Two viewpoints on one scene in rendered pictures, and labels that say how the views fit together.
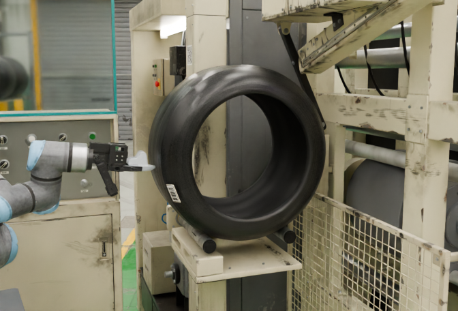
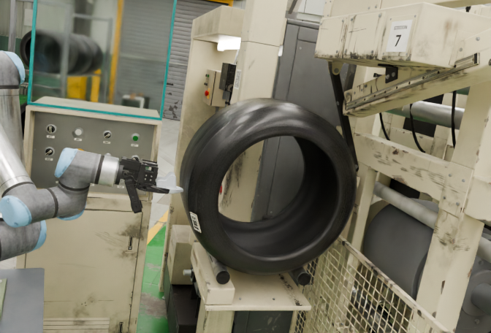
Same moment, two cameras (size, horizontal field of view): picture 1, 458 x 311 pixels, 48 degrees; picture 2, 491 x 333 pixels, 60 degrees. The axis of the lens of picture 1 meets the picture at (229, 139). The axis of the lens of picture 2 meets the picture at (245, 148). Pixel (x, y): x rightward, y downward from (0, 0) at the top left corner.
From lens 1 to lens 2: 0.31 m
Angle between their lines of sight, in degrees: 4
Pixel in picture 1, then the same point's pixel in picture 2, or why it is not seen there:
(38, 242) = (70, 228)
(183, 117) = (217, 150)
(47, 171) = (74, 181)
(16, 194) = (38, 201)
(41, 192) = (66, 201)
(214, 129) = (249, 155)
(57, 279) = (83, 263)
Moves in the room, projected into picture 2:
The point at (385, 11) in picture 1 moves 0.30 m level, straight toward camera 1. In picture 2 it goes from (446, 78) to (458, 72)
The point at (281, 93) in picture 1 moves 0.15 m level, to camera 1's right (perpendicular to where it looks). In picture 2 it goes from (321, 139) to (370, 147)
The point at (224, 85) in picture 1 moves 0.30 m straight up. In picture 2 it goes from (264, 123) to (281, 20)
